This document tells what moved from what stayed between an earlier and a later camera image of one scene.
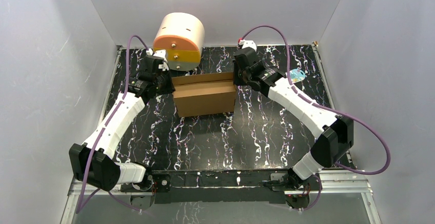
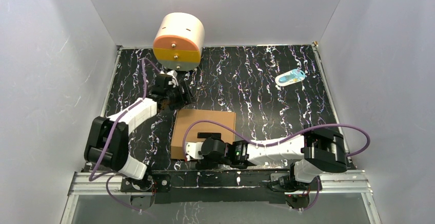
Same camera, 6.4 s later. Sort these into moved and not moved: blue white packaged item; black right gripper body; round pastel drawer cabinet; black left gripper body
Moved: black left gripper body; black right gripper body
Not moved: blue white packaged item; round pastel drawer cabinet
